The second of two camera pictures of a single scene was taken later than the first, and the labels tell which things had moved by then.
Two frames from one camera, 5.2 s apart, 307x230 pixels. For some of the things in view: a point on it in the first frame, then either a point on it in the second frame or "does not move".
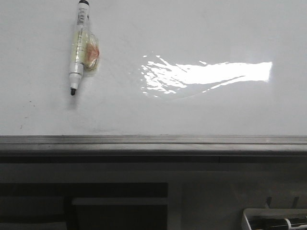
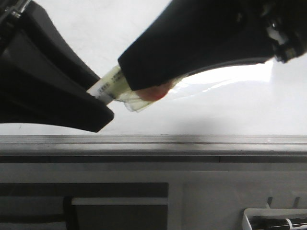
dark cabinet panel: (84, 206) does not move
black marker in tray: (269, 222) does not move
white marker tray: (286, 212) does not move
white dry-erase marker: (86, 49) -> (113, 87)
